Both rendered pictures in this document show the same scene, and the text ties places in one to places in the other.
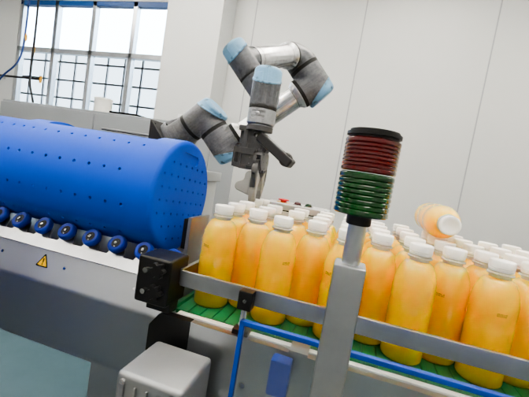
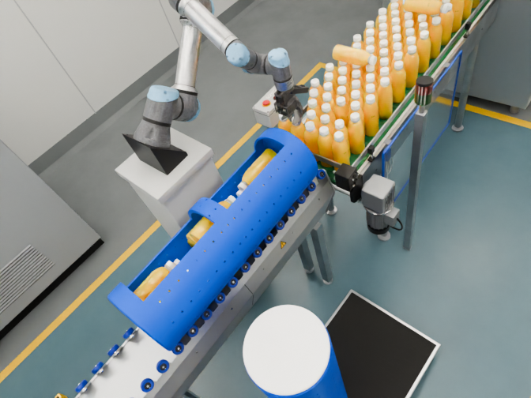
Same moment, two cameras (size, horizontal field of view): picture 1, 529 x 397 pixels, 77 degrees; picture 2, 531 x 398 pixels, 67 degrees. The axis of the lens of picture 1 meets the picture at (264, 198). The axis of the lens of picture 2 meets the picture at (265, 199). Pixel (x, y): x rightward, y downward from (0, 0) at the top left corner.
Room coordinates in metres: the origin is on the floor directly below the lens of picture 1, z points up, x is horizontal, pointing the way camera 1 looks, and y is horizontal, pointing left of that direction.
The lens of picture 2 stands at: (0.23, 1.22, 2.30)
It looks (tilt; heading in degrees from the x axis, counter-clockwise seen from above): 51 degrees down; 310
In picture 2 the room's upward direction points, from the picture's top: 20 degrees counter-clockwise
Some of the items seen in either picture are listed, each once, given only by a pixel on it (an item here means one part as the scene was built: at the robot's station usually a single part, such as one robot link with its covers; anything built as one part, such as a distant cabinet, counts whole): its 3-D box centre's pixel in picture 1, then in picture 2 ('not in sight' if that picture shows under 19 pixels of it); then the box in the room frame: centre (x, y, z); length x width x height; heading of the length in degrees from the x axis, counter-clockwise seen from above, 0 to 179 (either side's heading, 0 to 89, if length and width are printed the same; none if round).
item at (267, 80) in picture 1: (265, 89); (279, 65); (0.91, 0.04, 1.40); 0.09 x 0.08 x 0.11; 0
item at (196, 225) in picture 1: (193, 239); not in sight; (0.85, 0.16, 0.99); 0.10 x 0.02 x 0.12; 165
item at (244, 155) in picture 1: (253, 148); (286, 99); (0.91, 0.05, 1.25); 0.09 x 0.08 x 0.12; 75
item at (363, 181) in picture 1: (363, 194); (423, 95); (0.40, -0.12, 1.18); 0.06 x 0.06 x 0.05
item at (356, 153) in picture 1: (370, 157); (423, 86); (0.40, -0.12, 1.23); 0.06 x 0.06 x 0.04
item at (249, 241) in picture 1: (250, 261); (340, 140); (0.71, 0.01, 1.00); 0.07 x 0.07 x 0.19
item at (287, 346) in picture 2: not in sight; (285, 347); (0.60, 0.94, 1.03); 0.28 x 0.28 x 0.01
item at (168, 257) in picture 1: (163, 279); (345, 178); (0.64, 0.17, 0.95); 0.10 x 0.07 x 0.10; 165
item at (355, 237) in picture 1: (362, 198); (423, 96); (0.40, -0.12, 1.18); 0.06 x 0.06 x 0.16
